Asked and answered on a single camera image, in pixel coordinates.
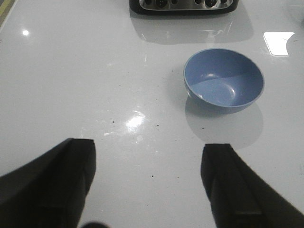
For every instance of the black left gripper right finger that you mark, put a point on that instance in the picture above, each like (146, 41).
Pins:
(238, 197)

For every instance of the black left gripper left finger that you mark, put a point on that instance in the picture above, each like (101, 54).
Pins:
(50, 191)

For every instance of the blue bowl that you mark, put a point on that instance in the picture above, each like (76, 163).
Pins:
(222, 81)

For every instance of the black chrome toaster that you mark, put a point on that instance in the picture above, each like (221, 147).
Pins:
(182, 7)

